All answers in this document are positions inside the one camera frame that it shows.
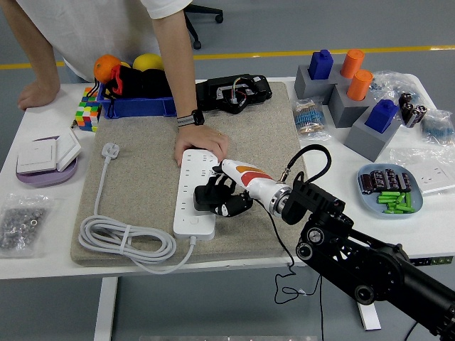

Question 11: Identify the person's left hand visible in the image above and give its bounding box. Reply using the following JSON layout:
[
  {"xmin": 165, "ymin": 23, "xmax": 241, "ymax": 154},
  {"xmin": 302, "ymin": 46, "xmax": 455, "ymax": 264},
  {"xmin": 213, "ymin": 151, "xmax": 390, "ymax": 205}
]
[{"xmin": 173, "ymin": 124, "xmax": 230, "ymax": 168}]

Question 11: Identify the person's right hand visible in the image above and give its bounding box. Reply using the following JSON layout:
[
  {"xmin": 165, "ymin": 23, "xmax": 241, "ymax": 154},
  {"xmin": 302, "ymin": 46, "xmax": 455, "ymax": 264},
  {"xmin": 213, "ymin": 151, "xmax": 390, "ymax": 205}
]
[{"xmin": 17, "ymin": 80, "xmax": 60, "ymax": 111}]

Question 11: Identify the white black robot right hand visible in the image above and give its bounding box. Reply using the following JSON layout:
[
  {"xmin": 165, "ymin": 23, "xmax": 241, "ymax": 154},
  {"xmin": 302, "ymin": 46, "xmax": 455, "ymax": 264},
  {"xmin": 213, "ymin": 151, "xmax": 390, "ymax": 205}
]
[{"xmin": 208, "ymin": 158, "xmax": 287, "ymax": 218}]

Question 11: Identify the white power strip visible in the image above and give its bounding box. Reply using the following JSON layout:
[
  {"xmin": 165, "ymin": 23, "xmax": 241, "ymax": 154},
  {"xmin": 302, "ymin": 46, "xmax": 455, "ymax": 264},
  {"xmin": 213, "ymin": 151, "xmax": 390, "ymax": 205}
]
[{"xmin": 173, "ymin": 148, "xmax": 219, "ymax": 241}]

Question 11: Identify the black plug adapter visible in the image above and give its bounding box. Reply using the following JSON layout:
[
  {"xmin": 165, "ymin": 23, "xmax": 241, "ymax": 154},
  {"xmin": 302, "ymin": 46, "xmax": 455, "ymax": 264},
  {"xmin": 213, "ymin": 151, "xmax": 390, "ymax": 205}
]
[{"xmin": 193, "ymin": 179, "xmax": 237, "ymax": 213}]

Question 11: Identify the thin black plug cord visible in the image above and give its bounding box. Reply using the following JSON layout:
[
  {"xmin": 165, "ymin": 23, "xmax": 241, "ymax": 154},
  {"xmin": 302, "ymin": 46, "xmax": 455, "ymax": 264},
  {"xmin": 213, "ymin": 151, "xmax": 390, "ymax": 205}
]
[{"xmin": 251, "ymin": 198, "xmax": 325, "ymax": 341}]

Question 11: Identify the person's wrist watch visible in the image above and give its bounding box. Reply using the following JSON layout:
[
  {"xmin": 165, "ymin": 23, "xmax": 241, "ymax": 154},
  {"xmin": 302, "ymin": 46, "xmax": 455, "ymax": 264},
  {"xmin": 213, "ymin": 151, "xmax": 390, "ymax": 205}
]
[{"xmin": 176, "ymin": 109, "xmax": 205, "ymax": 128}]

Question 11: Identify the colourful puzzle cube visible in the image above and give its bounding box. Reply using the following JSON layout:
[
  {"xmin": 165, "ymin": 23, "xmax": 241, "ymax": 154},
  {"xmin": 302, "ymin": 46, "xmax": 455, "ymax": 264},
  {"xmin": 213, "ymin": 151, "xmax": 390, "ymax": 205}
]
[{"xmin": 75, "ymin": 87, "xmax": 102, "ymax": 133}]

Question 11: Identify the grey-brown mat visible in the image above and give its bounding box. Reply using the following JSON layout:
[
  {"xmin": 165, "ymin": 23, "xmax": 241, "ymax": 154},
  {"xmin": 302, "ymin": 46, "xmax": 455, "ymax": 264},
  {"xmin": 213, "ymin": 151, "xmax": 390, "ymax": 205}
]
[{"xmin": 70, "ymin": 81, "xmax": 323, "ymax": 267}]

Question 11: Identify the blue plastic bin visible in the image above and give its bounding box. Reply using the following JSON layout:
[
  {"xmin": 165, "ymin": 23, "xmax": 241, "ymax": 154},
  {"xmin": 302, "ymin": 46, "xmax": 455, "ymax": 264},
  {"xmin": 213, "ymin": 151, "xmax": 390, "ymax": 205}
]
[{"xmin": 96, "ymin": 62, "xmax": 178, "ymax": 119}]

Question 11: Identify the black open electronic device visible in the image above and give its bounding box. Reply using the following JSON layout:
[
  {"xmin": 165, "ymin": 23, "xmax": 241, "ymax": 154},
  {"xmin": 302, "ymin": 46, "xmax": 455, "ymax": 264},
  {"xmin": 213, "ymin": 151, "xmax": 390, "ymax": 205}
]
[{"xmin": 194, "ymin": 73, "xmax": 274, "ymax": 114}]

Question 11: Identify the orange fruit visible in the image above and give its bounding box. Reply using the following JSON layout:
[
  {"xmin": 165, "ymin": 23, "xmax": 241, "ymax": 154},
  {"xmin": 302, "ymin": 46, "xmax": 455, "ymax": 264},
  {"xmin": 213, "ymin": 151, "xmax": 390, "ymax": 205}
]
[{"xmin": 93, "ymin": 54, "xmax": 122, "ymax": 85}]

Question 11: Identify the purple tray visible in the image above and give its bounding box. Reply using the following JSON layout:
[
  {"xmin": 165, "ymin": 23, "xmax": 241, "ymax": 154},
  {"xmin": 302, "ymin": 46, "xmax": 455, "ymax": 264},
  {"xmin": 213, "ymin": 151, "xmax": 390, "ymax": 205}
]
[{"xmin": 15, "ymin": 134, "xmax": 78, "ymax": 188}]

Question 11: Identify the bag of taped resistors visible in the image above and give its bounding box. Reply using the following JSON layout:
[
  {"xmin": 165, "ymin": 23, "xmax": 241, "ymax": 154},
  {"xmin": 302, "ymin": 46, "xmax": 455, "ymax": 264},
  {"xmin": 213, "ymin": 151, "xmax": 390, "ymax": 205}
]
[{"xmin": 291, "ymin": 98, "xmax": 333, "ymax": 142}]

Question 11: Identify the person's torso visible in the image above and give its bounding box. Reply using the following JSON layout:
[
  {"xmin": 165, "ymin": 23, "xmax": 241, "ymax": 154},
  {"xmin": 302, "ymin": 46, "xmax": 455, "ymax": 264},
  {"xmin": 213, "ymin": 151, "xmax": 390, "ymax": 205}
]
[{"xmin": 14, "ymin": 0, "xmax": 193, "ymax": 85}]

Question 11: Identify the yellow fruit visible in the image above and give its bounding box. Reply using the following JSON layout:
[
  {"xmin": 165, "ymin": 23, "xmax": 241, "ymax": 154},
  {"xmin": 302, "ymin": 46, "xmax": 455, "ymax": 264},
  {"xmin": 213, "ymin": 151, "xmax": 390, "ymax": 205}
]
[{"xmin": 132, "ymin": 53, "xmax": 165, "ymax": 72}]

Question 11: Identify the black office chair base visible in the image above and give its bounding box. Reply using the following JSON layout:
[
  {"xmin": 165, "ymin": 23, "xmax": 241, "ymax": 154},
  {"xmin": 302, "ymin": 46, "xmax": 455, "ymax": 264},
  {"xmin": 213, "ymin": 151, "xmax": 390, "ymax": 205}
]
[{"xmin": 183, "ymin": 4, "xmax": 224, "ymax": 50}]

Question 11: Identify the grey socket block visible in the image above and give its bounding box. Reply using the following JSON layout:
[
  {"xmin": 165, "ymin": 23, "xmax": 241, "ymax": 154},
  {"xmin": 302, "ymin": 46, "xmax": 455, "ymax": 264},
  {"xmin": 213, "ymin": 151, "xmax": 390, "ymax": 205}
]
[
  {"xmin": 327, "ymin": 84, "xmax": 377, "ymax": 128},
  {"xmin": 294, "ymin": 65, "xmax": 344, "ymax": 105},
  {"xmin": 343, "ymin": 112, "xmax": 405, "ymax": 163}
]

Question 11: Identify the black cylindrical capacitor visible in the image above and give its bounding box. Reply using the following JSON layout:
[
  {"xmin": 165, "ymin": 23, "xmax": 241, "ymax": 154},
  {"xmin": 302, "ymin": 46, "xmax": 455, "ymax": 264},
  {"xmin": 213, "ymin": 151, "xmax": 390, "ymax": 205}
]
[
  {"xmin": 359, "ymin": 173, "xmax": 374, "ymax": 195},
  {"xmin": 397, "ymin": 172, "xmax": 412, "ymax": 193},
  {"xmin": 383, "ymin": 168, "xmax": 399, "ymax": 189},
  {"xmin": 370, "ymin": 170, "xmax": 387, "ymax": 191}
]

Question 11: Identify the light blue plate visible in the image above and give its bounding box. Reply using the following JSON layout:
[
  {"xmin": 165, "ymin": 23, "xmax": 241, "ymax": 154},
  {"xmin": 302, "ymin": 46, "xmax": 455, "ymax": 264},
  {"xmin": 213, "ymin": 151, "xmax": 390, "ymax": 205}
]
[{"xmin": 357, "ymin": 162, "xmax": 424, "ymax": 218}]

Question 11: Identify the clear bag of metal nuts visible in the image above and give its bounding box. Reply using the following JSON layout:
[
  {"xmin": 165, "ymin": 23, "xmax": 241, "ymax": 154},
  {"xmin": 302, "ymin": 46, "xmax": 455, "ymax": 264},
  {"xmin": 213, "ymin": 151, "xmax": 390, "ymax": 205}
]
[{"xmin": 0, "ymin": 193, "xmax": 56, "ymax": 259}]

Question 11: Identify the blue square peg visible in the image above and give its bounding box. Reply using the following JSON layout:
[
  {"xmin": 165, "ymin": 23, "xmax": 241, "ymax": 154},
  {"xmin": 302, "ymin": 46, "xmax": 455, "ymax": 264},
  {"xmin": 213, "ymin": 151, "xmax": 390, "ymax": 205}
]
[
  {"xmin": 307, "ymin": 49, "xmax": 335, "ymax": 80},
  {"xmin": 365, "ymin": 99, "xmax": 400, "ymax": 134}
]

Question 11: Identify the orange cylinder peg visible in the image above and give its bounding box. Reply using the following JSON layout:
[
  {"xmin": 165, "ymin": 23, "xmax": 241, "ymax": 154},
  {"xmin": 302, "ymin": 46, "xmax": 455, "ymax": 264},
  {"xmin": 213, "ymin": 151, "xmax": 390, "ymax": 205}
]
[
  {"xmin": 340, "ymin": 48, "xmax": 365, "ymax": 79},
  {"xmin": 346, "ymin": 69, "xmax": 374, "ymax": 102}
]

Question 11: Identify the bag of black capacitors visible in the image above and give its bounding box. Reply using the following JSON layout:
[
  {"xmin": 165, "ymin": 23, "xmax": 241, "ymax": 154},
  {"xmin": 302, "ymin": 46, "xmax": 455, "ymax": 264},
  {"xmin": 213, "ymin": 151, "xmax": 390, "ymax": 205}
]
[{"xmin": 397, "ymin": 91, "xmax": 429, "ymax": 129}]

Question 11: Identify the white table leg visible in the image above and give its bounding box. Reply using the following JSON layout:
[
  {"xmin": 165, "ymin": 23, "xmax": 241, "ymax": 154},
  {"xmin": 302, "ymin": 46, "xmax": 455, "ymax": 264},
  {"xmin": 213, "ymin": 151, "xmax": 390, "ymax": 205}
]
[
  {"xmin": 356, "ymin": 301, "xmax": 382, "ymax": 331},
  {"xmin": 93, "ymin": 276, "xmax": 119, "ymax": 341}
]

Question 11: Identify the table control panel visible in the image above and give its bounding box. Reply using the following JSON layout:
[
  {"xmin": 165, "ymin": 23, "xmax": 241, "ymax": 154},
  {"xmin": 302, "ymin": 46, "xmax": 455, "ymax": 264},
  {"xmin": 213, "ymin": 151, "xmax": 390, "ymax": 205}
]
[{"xmin": 419, "ymin": 256, "xmax": 454, "ymax": 266}]

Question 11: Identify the white wall switch panel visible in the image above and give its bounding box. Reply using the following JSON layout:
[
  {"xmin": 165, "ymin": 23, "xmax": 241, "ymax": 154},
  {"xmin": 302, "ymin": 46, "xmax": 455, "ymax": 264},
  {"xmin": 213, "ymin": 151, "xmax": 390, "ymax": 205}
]
[
  {"xmin": 16, "ymin": 139, "xmax": 58, "ymax": 175},
  {"xmin": 55, "ymin": 128, "xmax": 82, "ymax": 173}
]

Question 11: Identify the black red drawstring bag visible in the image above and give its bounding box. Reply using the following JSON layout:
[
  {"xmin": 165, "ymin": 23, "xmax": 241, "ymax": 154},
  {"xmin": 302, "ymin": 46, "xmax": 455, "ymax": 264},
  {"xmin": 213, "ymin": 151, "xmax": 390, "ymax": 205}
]
[{"xmin": 92, "ymin": 65, "xmax": 174, "ymax": 120}]

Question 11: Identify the white power strip cord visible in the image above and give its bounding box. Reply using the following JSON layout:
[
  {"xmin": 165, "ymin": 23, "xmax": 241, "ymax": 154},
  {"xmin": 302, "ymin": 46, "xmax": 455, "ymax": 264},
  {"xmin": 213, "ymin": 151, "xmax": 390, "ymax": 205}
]
[{"xmin": 77, "ymin": 142, "xmax": 197, "ymax": 275}]

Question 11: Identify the bagged white wall socket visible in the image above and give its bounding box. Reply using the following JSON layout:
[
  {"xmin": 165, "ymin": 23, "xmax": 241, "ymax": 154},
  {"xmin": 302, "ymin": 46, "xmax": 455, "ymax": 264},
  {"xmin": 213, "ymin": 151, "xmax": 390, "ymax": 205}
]
[{"xmin": 389, "ymin": 146, "xmax": 455, "ymax": 195}]

